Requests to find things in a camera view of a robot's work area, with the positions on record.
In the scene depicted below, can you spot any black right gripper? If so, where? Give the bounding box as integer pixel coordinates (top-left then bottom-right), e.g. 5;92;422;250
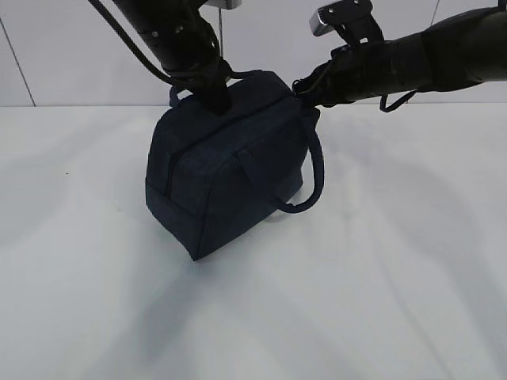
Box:
292;40;400;107

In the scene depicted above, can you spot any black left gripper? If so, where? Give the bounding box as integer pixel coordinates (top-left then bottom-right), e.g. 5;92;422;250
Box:
150;11;232;115

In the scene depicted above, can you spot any dark navy lunch bag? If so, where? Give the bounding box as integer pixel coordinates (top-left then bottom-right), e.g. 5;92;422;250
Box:
145;71;325;260

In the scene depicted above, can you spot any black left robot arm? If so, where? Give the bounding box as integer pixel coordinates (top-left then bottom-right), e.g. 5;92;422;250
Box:
114;0;232;114

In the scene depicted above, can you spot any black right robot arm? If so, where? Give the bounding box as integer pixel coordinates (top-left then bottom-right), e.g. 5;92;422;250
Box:
292;1;506;112

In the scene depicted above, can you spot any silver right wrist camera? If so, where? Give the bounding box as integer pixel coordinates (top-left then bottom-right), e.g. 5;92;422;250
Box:
309;5;335;36

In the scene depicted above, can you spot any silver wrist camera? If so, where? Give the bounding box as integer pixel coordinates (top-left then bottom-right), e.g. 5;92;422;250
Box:
205;0;242;10
309;5;335;36

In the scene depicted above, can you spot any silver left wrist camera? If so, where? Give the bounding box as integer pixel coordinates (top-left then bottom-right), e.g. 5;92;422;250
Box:
205;0;242;10

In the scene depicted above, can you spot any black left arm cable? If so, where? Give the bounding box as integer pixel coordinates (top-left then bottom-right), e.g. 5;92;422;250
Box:
86;0;179;86

